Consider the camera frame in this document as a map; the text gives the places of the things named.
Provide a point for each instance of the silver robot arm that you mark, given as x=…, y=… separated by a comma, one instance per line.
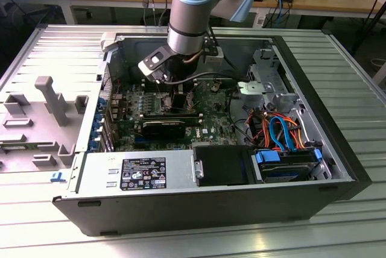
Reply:
x=188, y=17

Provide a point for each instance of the green motherboard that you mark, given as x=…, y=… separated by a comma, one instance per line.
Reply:
x=211, y=110

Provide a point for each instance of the black graphics card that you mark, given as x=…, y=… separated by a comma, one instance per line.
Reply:
x=163, y=130

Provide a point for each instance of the grey case latch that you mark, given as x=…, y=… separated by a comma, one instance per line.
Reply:
x=108, y=41

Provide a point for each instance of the blue card retention clip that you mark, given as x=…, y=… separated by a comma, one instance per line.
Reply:
x=94, y=135
x=101, y=103
x=97, y=123
x=93, y=146

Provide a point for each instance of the black disk bay shroud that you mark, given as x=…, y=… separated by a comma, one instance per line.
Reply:
x=223, y=166

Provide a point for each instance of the blue disk carrier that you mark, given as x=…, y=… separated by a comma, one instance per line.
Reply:
x=265, y=158

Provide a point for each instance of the silver power supply unit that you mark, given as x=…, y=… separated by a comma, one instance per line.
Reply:
x=96, y=169

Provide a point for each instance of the black and silver PC case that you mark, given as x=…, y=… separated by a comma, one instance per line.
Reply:
x=181, y=212

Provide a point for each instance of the hard disk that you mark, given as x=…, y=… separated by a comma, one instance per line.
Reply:
x=286, y=173

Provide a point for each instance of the grey parts rack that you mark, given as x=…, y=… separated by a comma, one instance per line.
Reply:
x=30, y=133

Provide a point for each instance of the green RAM stick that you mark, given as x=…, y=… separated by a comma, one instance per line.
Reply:
x=15, y=148

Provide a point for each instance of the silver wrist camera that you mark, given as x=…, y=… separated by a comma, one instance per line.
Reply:
x=153, y=60

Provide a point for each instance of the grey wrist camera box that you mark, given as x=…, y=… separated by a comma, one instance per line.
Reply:
x=214, y=57

